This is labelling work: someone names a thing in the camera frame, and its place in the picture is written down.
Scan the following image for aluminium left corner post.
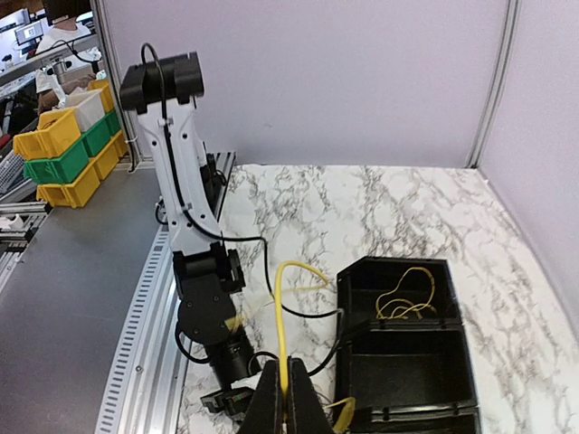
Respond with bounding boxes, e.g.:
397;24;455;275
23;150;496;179
465;0;523;169

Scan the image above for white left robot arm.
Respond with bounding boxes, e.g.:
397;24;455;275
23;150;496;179
119;42;261;424

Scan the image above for black storage bin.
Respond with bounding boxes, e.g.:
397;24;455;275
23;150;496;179
335;326;477;412
346;408;482;434
337;256;461;332

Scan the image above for black middle storage bin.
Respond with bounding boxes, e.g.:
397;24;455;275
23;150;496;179
335;326;477;412

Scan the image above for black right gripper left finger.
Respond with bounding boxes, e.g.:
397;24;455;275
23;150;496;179
242;360;283;434

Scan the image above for black right storage bin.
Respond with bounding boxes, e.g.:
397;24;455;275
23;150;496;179
346;408;482;434

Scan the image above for person in white shirt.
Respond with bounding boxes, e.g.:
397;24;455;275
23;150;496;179
35;0;101;114

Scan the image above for yellow green stacked bins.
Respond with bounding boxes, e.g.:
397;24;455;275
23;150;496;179
13;79;129;208

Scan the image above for yellow cable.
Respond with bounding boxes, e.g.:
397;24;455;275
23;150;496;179
271;260;358;434

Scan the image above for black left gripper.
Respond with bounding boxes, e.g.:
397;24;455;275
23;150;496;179
201;379;259;423

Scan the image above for black left storage bin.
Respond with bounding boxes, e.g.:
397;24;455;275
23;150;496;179
337;256;461;332

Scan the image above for aluminium front table rail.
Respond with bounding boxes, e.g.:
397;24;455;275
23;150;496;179
92;151;239;434

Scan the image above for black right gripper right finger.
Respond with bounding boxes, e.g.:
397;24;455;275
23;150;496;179
289;358;333;434

